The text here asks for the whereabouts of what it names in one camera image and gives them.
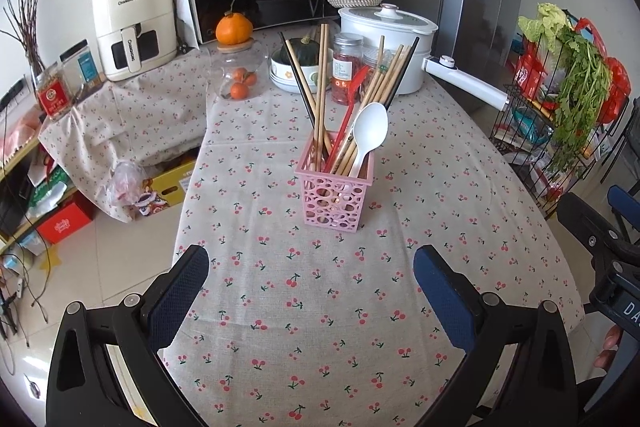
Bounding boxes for white bowl with green squash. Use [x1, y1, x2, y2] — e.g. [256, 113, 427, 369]
[269, 57, 333, 95]

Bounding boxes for dark green squash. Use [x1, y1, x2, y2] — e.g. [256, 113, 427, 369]
[276, 36, 321, 66]

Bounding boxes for cherry print cabinet cover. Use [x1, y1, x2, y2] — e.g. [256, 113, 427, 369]
[39, 52, 213, 224]

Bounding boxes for orange pumpkin on jar lid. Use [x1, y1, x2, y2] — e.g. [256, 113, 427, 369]
[216, 12, 253, 45]

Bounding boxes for clear plastic bag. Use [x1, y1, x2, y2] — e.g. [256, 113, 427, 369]
[102, 159, 151, 223]

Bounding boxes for red tin box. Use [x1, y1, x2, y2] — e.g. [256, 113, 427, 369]
[35, 63, 76, 122]

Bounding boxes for green leafy herbs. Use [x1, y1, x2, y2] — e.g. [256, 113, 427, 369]
[545, 22, 613, 172]

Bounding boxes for pink plastic bag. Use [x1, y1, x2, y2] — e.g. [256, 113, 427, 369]
[0, 109, 48, 160]

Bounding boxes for jar of dried fruit slices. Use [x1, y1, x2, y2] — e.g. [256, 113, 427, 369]
[362, 48, 396, 98]

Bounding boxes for red snack packet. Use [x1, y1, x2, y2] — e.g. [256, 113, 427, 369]
[515, 52, 542, 98]

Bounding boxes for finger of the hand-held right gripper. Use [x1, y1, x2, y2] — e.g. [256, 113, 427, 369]
[556, 193, 640, 266]
[606, 186, 640, 244]

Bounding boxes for jar of red goji berries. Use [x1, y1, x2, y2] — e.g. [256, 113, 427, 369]
[331, 33, 365, 105]

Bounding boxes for pink perforated basket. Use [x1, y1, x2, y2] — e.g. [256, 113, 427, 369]
[295, 132, 376, 234]

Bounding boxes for blue snack packet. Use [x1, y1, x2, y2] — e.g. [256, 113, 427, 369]
[514, 107, 547, 144]

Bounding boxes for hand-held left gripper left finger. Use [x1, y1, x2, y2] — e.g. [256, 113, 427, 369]
[46, 245, 209, 427]

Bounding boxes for napa cabbage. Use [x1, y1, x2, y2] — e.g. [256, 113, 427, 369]
[517, 3, 573, 45]

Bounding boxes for dry twigs in vase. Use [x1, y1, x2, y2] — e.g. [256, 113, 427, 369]
[2, 0, 53, 78]

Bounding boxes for black wire rack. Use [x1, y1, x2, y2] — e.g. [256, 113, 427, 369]
[489, 19, 633, 220]

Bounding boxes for glass jar with wooden lid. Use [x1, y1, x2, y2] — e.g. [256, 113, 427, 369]
[207, 39, 268, 102]

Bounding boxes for cherry print tablecloth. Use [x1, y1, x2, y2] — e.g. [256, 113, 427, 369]
[162, 27, 588, 427]

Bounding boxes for bundle of wooden chopsticks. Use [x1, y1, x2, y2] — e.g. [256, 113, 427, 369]
[287, 23, 416, 178]

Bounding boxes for white power strip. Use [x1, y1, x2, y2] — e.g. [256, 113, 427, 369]
[0, 77, 28, 112]

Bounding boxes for cream air fryer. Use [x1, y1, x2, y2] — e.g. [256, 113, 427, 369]
[91, 0, 177, 82]

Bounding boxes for red cardboard box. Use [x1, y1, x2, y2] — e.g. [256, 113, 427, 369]
[35, 199, 98, 245]

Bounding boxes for black chopstick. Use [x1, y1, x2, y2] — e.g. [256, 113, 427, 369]
[279, 32, 318, 132]
[385, 38, 421, 108]

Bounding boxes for red plastic spoon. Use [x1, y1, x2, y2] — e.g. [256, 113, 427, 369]
[322, 67, 371, 175]

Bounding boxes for person's right hand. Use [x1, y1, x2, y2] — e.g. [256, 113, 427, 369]
[594, 326, 625, 371]

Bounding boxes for white electric pot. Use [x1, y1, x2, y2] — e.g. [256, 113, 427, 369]
[339, 4, 511, 112]

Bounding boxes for white plastic spoon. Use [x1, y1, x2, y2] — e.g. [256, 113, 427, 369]
[347, 103, 390, 180]

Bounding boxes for yellow cardboard box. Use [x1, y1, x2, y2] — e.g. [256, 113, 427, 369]
[135, 159, 198, 208]

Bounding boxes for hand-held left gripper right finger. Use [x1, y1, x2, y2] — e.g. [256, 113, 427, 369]
[413, 245, 582, 427]

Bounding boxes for clear container with black lid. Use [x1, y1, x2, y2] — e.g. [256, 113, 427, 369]
[60, 39, 106, 100]

